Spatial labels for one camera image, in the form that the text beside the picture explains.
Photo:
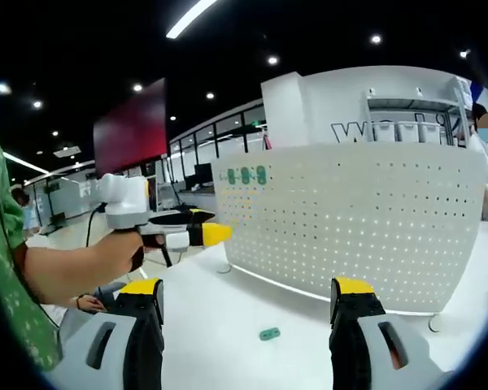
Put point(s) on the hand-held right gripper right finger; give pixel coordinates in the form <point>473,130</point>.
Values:
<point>390,353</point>

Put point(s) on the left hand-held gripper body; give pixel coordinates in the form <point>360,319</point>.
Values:
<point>124,199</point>

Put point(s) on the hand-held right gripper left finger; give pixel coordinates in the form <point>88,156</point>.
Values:
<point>97,353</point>

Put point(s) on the green hook assembly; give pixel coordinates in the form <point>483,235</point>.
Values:
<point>270,334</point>
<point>245,174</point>
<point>231,174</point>
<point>261,174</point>

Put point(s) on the white perforated mounting plate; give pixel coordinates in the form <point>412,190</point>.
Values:
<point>349,223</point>

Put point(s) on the person's left hand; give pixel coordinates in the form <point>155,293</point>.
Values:
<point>128,254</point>

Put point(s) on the black monitor tripod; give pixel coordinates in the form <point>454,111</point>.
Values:
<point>166,254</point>

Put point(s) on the black computer monitor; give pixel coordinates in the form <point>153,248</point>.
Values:
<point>203,174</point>

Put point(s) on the large red display screen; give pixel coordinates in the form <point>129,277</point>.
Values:
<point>130,130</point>

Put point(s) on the short ceiling strip light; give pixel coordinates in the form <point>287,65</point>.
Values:
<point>26,162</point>

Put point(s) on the person's green shirt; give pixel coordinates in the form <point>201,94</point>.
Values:
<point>8,252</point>

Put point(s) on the long ceiling strip light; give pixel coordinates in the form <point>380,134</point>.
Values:
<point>191,19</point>

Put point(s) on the white storage bin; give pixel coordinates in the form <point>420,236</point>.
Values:
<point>431,133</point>
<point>385,133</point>
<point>408,133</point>

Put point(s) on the grey metal shelf rack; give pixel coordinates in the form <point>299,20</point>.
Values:
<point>415,101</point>

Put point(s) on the round ceiling spotlights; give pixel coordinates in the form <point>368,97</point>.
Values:
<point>375,39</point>

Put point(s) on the white storage boxes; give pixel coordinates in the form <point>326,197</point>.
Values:
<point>461,89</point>

